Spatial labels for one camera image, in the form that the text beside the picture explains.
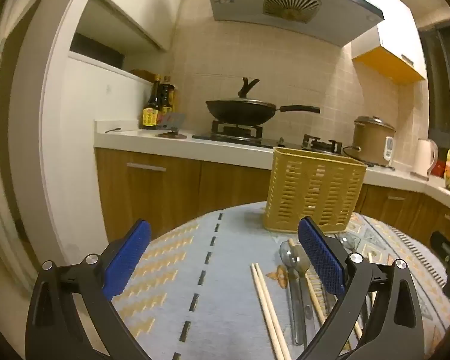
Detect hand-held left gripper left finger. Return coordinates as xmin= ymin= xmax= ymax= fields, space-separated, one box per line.
xmin=24 ymin=218 xmax=152 ymax=360

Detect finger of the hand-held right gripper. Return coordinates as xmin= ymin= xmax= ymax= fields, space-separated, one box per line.
xmin=430 ymin=231 xmax=450 ymax=302

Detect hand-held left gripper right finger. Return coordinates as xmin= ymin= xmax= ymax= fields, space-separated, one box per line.
xmin=298 ymin=216 xmax=425 ymax=360

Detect metal spoon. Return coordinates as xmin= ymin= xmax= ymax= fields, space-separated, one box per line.
xmin=337 ymin=233 xmax=356 ymax=251
xmin=279 ymin=240 xmax=308 ymax=347
xmin=288 ymin=245 xmax=319 ymax=342

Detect wooden chopstick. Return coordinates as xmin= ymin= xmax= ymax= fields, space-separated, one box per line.
xmin=254 ymin=262 xmax=292 ymax=360
xmin=287 ymin=238 xmax=363 ymax=341
xmin=250 ymin=263 xmax=286 ymax=360

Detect yellow plastic utensil basket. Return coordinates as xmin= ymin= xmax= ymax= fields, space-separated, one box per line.
xmin=262 ymin=147 xmax=368 ymax=233

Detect wooden base cabinets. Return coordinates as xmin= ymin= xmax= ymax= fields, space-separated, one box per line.
xmin=95 ymin=147 xmax=450 ymax=256

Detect white electric kettle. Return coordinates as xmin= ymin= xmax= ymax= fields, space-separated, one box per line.
xmin=412 ymin=139 xmax=439 ymax=178

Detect blue patterned tablecloth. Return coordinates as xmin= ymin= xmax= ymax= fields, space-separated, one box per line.
xmin=73 ymin=200 xmax=450 ymax=360

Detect black burner grate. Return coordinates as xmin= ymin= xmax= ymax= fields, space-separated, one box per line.
xmin=302 ymin=134 xmax=343 ymax=154
xmin=211 ymin=119 xmax=264 ymax=139

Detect white kitchen countertop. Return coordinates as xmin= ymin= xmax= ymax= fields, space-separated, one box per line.
xmin=94 ymin=119 xmax=450 ymax=206

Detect brown rice cooker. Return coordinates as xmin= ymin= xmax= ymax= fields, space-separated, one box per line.
xmin=352 ymin=115 xmax=397 ymax=166

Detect black glass gas cooktop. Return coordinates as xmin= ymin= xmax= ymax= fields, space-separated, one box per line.
xmin=192 ymin=129 xmax=347 ymax=155

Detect dark bottle yellow label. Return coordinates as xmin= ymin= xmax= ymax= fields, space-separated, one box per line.
xmin=142 ymin=75 xmax=162 ymax=130

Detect dark window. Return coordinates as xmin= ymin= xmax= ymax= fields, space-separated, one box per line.
xmin=420 ymin=17 xmax=450 ymax=147

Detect slotted metal spatula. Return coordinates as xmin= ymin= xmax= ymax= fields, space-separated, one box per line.
xmin=159 ymin=112 xmax=186 ymax=128

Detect dark bottle red label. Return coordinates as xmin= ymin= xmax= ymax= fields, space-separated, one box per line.
xmin=158 ymin=76 xmax=176 ymax=119

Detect black wok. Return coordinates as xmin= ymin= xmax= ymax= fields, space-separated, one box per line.
xmin=205 ymin=98 xmax=320 ymax=126

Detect brown cardboard box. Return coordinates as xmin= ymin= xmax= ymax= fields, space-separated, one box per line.
xmin=129 ymin=68 xmax=157 ymax=83

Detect glass wok lid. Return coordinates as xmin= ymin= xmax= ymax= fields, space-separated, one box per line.
xmin=206 ymin=77 xmax=276 ymax=106

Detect grey range hood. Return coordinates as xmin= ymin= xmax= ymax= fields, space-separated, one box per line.
xmin=202 ymin=0 xmax=385 ymax=48

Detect white yellow wall cabinet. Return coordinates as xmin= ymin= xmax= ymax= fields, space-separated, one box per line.
xmin=350 ymin=0 xmax=427 ymax=85

